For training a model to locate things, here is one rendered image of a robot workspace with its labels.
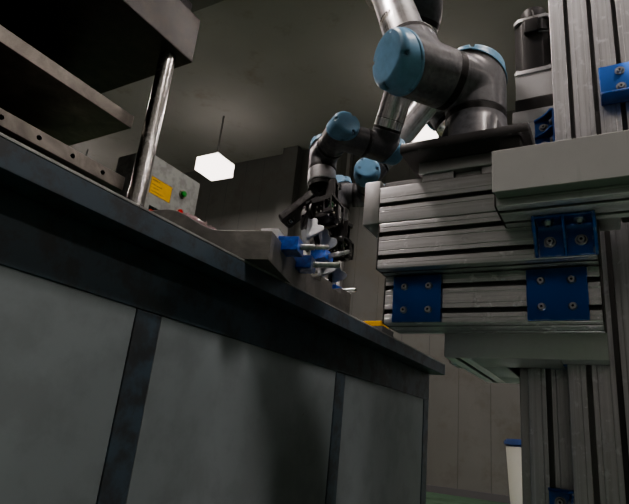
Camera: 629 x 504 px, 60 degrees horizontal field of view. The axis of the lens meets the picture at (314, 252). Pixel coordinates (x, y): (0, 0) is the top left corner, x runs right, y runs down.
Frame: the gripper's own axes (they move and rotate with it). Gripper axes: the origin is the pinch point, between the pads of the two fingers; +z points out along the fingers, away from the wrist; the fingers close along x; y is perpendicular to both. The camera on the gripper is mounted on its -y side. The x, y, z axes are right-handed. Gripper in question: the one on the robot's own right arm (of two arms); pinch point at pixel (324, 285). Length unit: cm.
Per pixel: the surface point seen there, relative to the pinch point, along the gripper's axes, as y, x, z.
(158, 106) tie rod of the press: -60, -26, -62
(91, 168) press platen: -67, -41, -31
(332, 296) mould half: 14.3, -20.1, 9.5
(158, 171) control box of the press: -73, -9, -47
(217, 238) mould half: 16, -67, 11
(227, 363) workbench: 16, -59, 32
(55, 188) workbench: 21, -102, 18
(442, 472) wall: -140, 571, 71
